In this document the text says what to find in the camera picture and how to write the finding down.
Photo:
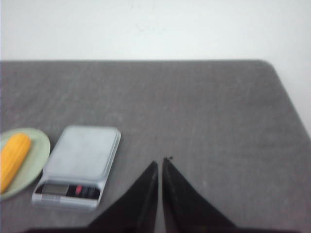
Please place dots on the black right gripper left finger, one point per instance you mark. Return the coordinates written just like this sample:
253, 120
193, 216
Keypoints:
135, 211

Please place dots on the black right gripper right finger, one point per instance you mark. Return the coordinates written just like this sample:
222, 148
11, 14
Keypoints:
191, 212

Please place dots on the yellow corn cob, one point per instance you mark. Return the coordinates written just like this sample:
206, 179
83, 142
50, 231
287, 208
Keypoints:
12, 156

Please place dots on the silver digital kitchen scale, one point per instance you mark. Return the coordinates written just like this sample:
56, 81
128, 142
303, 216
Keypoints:
78, 167

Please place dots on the light green plate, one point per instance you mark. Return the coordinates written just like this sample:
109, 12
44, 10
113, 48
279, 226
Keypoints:
33, 163

